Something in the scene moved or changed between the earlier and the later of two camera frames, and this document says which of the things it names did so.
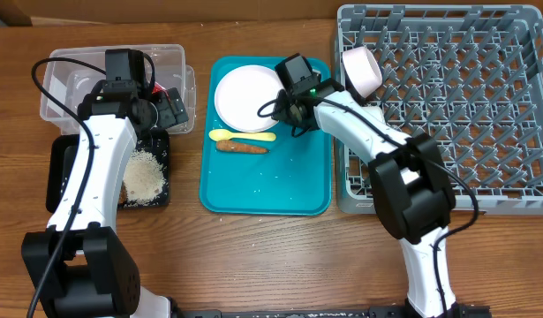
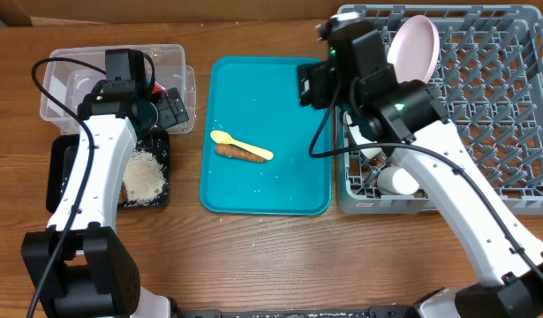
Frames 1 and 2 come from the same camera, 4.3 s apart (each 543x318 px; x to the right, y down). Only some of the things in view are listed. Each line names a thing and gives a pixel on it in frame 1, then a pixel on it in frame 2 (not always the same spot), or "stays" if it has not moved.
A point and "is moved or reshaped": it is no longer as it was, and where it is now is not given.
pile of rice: [144, 177] stays
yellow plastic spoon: [222, 135] is moved or reshaped
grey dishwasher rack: [478, 79] stays
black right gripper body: [282, 110] → [321, 88]
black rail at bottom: [464, 312] stays
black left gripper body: [162, 116] stays
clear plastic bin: [71, 71] stays
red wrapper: [157, 87] stays
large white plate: [240, 92] → [414, 49]
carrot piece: [233, 146] is moved or reshaped
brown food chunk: [123, 194] stays
